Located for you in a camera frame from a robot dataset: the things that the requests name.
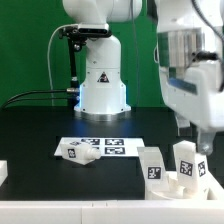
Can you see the black camera stand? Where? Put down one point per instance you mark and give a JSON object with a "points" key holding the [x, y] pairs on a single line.
{"points": [[74, 56]]}

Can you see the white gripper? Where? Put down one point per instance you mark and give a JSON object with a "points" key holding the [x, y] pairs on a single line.
{"points": [[202, 104]]}

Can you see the white marker sheet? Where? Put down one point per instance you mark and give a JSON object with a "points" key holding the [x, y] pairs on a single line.
{"points": [[109, 147]]}

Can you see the white L-shaped fence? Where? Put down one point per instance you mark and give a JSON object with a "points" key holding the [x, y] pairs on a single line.
{"points": [[210, 211]]}

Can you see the white round stool seat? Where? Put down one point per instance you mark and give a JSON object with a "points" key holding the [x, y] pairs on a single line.
{"points": [[176, 191]]}

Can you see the white left fence block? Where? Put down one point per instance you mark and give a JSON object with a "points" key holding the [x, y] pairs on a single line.
{"points": [[3, 171]]}

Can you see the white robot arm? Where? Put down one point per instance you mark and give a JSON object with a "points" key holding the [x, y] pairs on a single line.
{"points": [[189, 50]]}

